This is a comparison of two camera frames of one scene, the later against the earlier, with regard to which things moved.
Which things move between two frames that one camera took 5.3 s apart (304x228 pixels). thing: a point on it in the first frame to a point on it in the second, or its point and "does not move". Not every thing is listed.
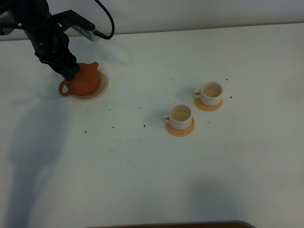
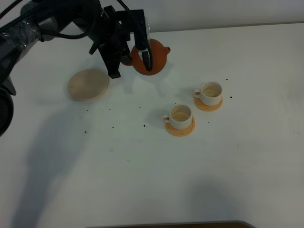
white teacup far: [210, 94] does not move
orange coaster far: [199, 104] does not move
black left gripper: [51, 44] to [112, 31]
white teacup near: [180, 117] does not move
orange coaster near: [181, 132] does not move
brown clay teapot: [86, 81] to [159, 54]
